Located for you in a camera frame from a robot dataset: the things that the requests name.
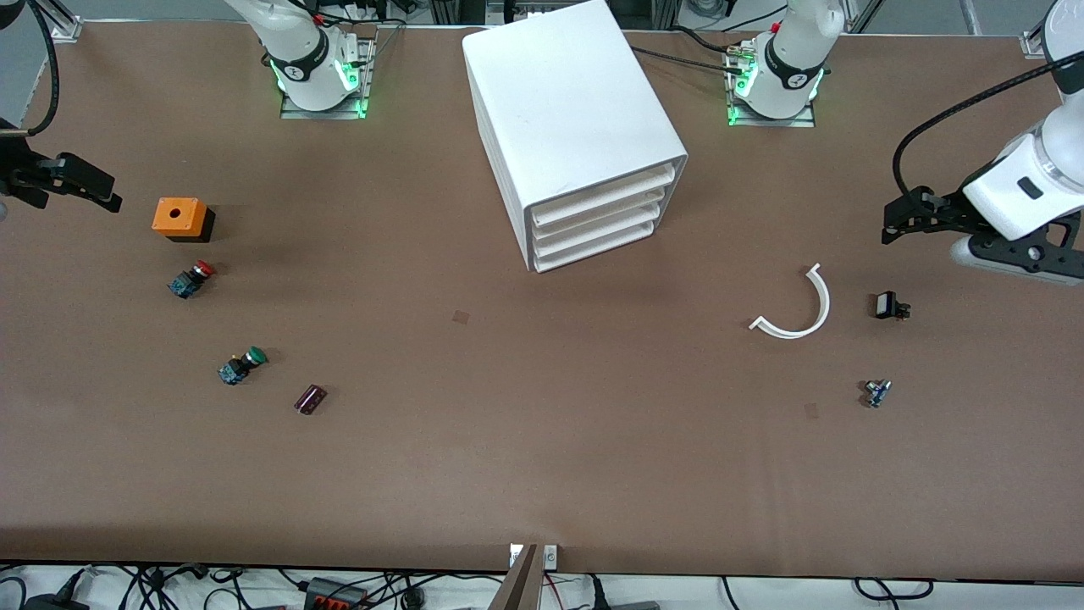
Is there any orange button box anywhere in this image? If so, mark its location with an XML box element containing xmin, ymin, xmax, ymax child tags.
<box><xmin>152</xmin><ymin>197</ymin><xmax>216</xmax><ymax>244</ymax></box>

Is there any red push button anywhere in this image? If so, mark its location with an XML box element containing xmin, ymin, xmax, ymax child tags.
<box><xmin>168</xmin><ymin>259</ymin><xmax>218</xmax><ymax>300</ymax></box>

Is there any green push button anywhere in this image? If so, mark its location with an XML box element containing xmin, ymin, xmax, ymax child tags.
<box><xmin>218</xmin><ymin>346</ymin><xmax>268</xmax><ymax>386</ymax></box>

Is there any white curved plastic strip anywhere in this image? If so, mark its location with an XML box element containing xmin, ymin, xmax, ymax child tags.
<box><xmin>749</xmin><ymin>263</ymin><xmax>832</xmax><ymax>341</ymax></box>

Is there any black power plug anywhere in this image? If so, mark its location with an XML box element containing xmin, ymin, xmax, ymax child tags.
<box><xmin>24</xmin><ymin>568</ymin><xmax>91</xmax><ymax>610</ymax></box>

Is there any black power strip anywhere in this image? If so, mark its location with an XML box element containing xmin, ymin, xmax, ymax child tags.
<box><xmin>305</xmin><ymin>578</ymin><xmax>370</xmax><ymax>610</ymax></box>

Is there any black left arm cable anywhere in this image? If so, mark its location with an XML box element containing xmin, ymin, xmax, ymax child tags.
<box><xmin>893</xmin><ymin>72</ymin><xmax>1056</xmax><ymax>201</ymax></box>

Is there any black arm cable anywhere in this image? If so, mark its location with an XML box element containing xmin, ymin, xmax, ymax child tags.
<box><xmin>893</xmin><ymin>72</ymin><xmax>1056</xmax><ymax>201</ymax></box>
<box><xmin>24</xmin><ymin>0</ymin><xmax>62</xmax><ymax>138</ymax></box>

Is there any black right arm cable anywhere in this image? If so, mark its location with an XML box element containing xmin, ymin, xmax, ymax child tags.
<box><xmin>24</xmin><ymin>0</ymin><xmax>62</xmax><ymax>138</ymax></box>

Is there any aluminium frame profile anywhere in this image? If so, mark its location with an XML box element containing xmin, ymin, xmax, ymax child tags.
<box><xmin>34</xmin><ymin>0</ymin><xmax>84</xmax><ymax>42</ymax></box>

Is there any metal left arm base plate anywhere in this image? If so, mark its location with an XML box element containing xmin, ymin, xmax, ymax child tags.
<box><xmin>727</xmin><ymin>42</ymin><xmax>816</xmax><ymax>130</ymax></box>

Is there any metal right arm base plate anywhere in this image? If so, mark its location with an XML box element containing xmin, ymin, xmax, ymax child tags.
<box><xmin>279</xmin><ymin>38</ymin><xmax>378</xmax><ymax>121</ymax></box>

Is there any black base power cable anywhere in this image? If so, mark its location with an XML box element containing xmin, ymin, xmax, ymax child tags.
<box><xmin>631</xmin><ymin>45</ymin><xmax>748</xmax><ymax>79</ymax></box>

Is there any black looped cable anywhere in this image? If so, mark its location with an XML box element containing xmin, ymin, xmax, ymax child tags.
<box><xmin>854</xmin><ymin>578</ymin><xmax>935</xmax><ymax>603</ymax></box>

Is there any wooden post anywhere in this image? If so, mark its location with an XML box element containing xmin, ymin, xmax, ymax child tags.
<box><xmin>489</xmin><ymin>545</ymin><xmax>543</xmax><ymax>610</ymax></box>

